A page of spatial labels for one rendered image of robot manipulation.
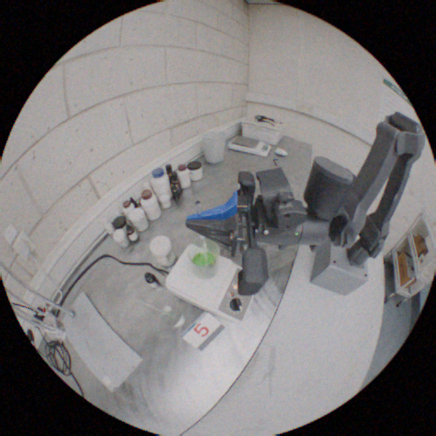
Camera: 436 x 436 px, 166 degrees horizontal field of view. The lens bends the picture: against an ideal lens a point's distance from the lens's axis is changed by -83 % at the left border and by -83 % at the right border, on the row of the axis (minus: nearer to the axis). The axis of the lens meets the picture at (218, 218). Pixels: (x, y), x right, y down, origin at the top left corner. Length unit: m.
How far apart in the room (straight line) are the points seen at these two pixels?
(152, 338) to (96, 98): 0.73
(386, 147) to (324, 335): 0.46
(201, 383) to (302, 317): 0.31
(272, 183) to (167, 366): 0.44
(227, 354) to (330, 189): 0.40
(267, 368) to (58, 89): 0.94
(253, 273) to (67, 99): 0.63
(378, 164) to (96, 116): 0.70
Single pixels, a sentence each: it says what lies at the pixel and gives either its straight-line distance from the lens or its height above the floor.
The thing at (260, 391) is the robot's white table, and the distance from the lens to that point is 0.47.
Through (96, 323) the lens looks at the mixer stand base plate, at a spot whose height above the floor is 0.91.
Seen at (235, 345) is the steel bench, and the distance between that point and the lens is 0.43.
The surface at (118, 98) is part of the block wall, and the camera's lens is 0.66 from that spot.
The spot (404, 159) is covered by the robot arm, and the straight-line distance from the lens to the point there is 0.35.
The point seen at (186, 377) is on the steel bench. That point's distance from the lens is 0.45.
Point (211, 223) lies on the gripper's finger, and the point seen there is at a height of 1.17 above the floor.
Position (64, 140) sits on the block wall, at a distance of 0.59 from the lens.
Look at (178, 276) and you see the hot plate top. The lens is 0.38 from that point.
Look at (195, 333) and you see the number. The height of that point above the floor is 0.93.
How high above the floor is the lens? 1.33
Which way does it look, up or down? 47 degrees down
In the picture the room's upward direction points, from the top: straight up
